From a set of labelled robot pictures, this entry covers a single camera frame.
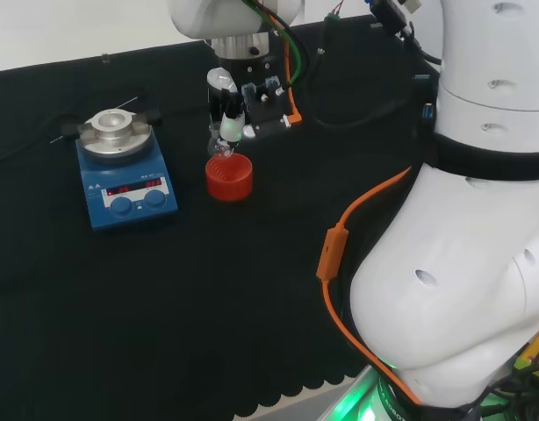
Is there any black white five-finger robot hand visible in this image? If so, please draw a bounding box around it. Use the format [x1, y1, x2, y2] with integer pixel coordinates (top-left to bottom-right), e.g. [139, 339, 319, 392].
[206, 56, 304, 153]

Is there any clear glass round-bottom flask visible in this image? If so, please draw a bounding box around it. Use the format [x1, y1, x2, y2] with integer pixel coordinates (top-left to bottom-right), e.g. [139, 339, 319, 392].
[206, 122, 235, 161]

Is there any red plastic flask holder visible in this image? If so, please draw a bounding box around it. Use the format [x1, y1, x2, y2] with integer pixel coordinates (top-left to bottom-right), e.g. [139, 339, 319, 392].
[205, 152, 255, 203]

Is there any heater with blue base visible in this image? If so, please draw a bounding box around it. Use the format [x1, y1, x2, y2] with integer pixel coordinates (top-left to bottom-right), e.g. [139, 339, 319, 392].
[60, 108, 180, 232]

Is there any black bench cloth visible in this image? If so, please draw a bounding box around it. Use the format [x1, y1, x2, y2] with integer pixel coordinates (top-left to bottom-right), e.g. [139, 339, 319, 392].
[0, 12, 433, 421]

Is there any green cable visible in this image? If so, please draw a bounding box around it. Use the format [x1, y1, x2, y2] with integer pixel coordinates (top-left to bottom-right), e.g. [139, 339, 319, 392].
[250, 0, 311, 85]

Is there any black loose cable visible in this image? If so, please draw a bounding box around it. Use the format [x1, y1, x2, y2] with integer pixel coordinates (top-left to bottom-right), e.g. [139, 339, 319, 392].
[303, 15, 431, 129]

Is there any orange cable with inline box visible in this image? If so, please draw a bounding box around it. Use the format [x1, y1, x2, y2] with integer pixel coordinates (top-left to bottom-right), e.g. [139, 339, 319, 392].
[315, 165, 425, 405]

